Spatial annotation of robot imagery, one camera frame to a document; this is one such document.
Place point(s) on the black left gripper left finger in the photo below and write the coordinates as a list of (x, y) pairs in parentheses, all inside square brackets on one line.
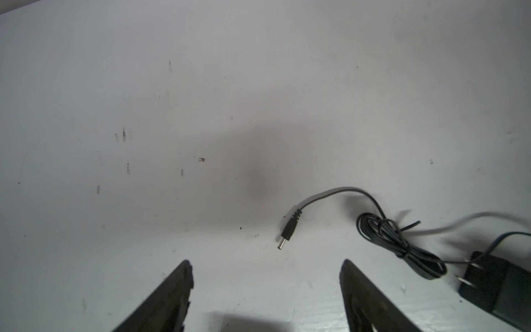
[(166, 308)]

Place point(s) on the black power adapter with cord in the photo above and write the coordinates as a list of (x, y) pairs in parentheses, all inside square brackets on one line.
[(493, 284)]

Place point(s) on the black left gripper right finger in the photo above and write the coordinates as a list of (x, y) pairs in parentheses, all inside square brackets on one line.
[(367, 308)]

